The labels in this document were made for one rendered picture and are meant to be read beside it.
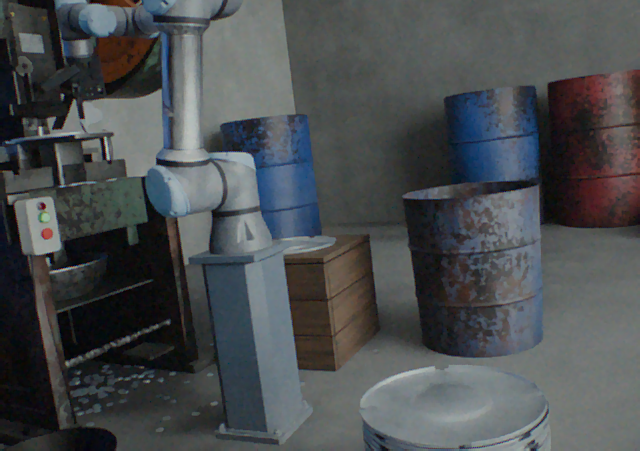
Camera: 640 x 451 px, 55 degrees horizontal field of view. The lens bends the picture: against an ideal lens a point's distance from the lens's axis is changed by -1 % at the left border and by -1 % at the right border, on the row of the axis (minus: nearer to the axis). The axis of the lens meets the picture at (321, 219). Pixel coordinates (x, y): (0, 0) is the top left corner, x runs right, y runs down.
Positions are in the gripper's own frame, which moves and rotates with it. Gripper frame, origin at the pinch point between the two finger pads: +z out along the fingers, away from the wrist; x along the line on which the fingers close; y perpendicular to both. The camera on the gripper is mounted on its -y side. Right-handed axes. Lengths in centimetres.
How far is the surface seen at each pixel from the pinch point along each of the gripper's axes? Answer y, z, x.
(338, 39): 180, 29, 299
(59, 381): -14, 54, -38
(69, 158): -5.7, 9.1, 3.6
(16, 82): -16.7, -11.7, 13.7
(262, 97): 114, 69, 292
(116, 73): 10.3, -6.3, 43.1
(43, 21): -7.9, -26.2, 27.3
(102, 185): 2.2, 17.2, -0.1
